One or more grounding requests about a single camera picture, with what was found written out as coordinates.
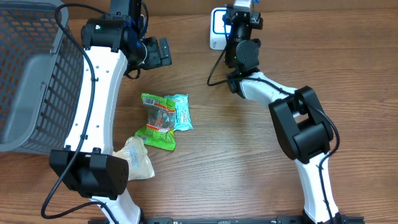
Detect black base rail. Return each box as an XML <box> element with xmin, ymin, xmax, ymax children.
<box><xmin>87</xmin><ymin>214</ymin><xmax>365</xmax><ymax>224</ymax></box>

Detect green clear snack bag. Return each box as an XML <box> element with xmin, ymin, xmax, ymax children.
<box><xmin>135</xmin><ymin>93</ymin><xmax>176</xmax><ymax>151</ymax></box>

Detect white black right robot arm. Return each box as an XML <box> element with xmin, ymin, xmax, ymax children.
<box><xmin>223</xmin><ymin>1</ymin><xmax>339</xmax><ymax>223</ymax></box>

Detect dark grey plastic basket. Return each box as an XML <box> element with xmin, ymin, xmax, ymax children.
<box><xmin>1</xmin><ymin>1</ymin><xmax>84</xmax><ymax>154</ymax></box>

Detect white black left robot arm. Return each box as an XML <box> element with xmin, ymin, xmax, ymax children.
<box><xmin>49</xmin><ymin>0</ymin><xmax>172</xmax><ymax>223</ymax></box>

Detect beige clear plastic bag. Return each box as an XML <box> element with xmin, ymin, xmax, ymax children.
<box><xmin>113</xmin><ymin>136</ymin><xmax>155</xmax><ymax>181</ymax></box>

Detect teal wet wipes pack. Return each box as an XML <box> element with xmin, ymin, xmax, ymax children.
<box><xmin>165</xmin><ymin>94</ymin><xmax>193</xmax><ymax>131</ymax></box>

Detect white barcode scanner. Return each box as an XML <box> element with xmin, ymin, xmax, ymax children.
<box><xmin>210</xmin><ymin>7</ymin><xmax>231</xmax><ymax>50</ymax></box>

